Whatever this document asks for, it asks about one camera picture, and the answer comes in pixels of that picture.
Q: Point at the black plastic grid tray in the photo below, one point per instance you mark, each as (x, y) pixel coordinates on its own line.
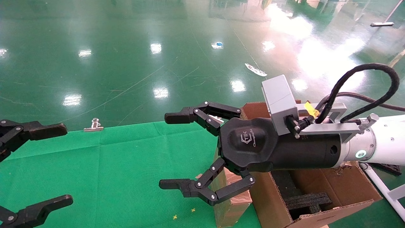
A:
(390, 169)

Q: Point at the small brown cardboard box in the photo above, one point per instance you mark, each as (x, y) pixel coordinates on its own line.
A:
(228, 216)

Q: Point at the blue litter scrap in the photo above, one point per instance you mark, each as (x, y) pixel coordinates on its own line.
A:
(217, 45)

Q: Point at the large open cardboard carton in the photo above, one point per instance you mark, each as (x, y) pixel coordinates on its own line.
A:
(332, 186)

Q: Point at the white plastic litter scrap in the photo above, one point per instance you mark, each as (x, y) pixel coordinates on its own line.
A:
(256, 70)

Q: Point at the white floor bar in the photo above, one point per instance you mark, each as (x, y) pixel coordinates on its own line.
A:
(382, 24)

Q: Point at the green table cloth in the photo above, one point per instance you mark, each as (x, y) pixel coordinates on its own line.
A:
(110, 174)

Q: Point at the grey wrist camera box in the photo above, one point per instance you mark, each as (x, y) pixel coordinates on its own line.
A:
(278, 95)

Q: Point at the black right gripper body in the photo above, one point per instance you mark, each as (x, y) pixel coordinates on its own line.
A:
(250, 145)

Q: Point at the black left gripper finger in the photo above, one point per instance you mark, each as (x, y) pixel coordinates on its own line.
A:
(41, 209)
(47, 130)

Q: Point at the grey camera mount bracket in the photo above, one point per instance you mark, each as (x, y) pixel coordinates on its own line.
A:
(329, 128)

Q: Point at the white frame tubing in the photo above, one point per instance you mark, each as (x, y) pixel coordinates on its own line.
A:
(379, 185)

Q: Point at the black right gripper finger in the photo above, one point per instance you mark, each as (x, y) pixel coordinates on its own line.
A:
(202, 114)
(199, 189)

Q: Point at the black foam block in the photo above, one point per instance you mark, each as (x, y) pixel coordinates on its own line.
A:
(307, 201)

